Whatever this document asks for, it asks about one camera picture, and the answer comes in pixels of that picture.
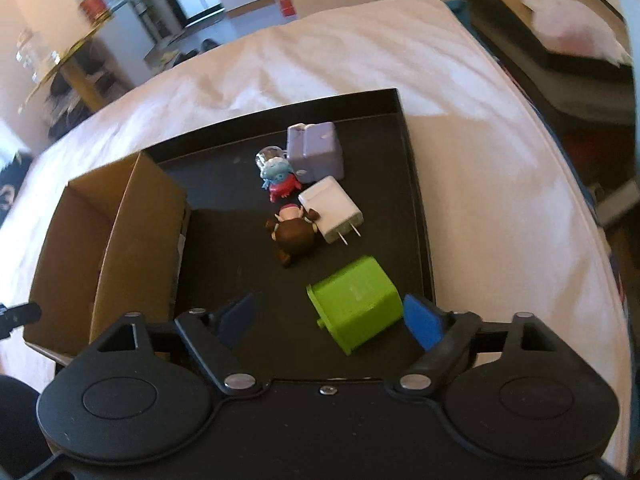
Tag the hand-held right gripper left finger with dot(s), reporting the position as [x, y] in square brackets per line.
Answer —
[239, 319]

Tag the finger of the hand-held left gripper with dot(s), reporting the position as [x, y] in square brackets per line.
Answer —
[20, 316]

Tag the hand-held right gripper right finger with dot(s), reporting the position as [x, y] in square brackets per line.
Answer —
[422, 322]

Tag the green cartoon plug charger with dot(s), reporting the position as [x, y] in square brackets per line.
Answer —
[357, 305]

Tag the small cartoon child figurine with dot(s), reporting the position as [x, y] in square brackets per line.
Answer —
[296, 235]

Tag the black rectangular tray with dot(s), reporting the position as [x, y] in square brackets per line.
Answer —
[390, 210]

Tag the brown cardboard box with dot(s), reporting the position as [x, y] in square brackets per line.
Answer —
[135, 240]

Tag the white plug charger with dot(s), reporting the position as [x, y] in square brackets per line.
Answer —
[327, 207]

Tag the blue figurine with clear dome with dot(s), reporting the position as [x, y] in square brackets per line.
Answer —
[274, 167]

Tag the purple plug charger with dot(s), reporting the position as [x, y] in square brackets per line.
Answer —
[317, 152]

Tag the round wooden side table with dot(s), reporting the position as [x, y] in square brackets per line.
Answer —
[75, 67]

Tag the clear glass jar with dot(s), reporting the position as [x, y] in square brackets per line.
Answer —
[29, 55]

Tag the red can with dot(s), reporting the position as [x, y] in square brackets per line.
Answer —
[93, 6]

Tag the pink cloth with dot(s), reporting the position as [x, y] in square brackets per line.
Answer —
[575, 25]

